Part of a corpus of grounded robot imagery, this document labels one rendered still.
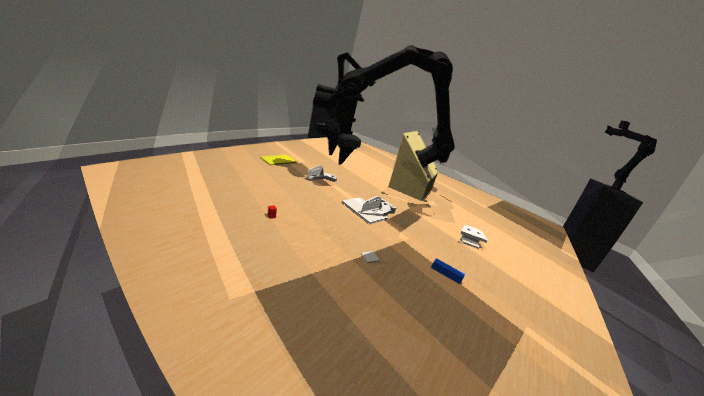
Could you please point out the dark blue rectangular bar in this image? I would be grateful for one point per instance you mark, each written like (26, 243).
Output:
(447, 270)

